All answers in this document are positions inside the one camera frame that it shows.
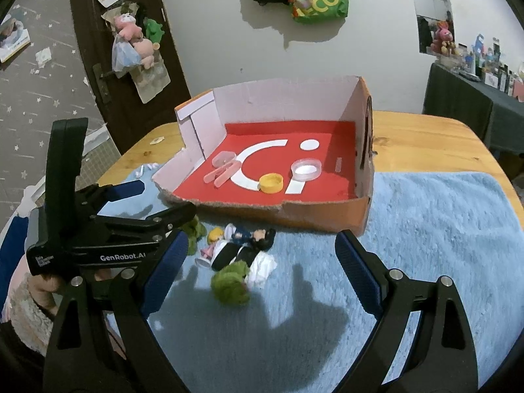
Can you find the clear round plastic lid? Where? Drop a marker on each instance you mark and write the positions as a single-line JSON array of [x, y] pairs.
[[306, 168]]

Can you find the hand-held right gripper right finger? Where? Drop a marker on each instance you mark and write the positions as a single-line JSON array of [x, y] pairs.
[[356, 270]]

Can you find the pink plush toy white face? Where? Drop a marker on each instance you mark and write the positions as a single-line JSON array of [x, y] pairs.
[[127, 26]]

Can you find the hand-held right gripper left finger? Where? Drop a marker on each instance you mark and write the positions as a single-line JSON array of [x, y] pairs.
[[163, 274]]

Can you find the pink plush pig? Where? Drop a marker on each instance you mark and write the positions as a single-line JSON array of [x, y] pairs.
[[144, 51]]

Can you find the small paper scrap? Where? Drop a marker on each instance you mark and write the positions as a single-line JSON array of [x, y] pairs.
[[157, 140]]

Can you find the pink plastic clip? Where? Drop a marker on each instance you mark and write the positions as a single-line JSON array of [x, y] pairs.
[[223, 174]]

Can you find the orange cardboard box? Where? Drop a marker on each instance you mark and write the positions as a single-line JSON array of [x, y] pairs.
[[319, 213]]

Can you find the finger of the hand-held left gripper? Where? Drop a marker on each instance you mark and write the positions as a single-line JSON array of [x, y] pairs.
[[127, 189], [155, 225]]

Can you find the dark-haired blue figurine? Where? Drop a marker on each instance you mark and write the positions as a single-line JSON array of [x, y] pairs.
[[249, 235]]

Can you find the pale blue plastic bag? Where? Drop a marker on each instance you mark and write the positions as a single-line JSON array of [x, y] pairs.
[[123, 57]]

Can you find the pink bunny plush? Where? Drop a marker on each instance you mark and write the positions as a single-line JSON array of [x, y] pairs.
[[442, 41]]

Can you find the side table with dark cloth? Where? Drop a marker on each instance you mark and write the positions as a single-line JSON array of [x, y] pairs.
[[462, 102]]

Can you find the person's left hand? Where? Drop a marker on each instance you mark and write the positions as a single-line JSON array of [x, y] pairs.
[[47, 284]]

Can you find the clear plastic packet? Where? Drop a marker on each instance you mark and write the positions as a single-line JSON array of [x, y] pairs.
[[153, 86]]

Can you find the yellow bottle cap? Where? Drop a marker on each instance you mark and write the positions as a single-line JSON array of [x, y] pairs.
[[271, 183]]

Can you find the green plush toy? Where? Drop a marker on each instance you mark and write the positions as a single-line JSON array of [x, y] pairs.
[[152, 30]]

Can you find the blue fluffy mat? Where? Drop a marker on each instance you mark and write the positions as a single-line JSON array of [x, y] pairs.
[[430, 254]]

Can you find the person's left forearm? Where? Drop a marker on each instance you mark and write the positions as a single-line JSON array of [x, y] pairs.
[[28, 319]]

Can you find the wall mirror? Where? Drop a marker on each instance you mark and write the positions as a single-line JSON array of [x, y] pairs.
[[430, 0]]

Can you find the green yarn ball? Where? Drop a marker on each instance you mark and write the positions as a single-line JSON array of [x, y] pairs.
[[230, 284], [195, 233]]

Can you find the dark brown door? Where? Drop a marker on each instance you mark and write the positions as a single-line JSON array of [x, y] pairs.
[[135, 123]]

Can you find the small white plastic piece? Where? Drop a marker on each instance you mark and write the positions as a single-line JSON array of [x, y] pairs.
[[141, 170]]

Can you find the blonde pink figurine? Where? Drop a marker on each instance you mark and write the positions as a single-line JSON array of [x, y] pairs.
[[213, 239]]

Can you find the small clear plastic cup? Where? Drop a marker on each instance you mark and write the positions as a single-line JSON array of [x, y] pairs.
[[224, 158]]

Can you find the black white cloth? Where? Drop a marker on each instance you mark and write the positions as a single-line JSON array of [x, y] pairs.
[[237, 258]]

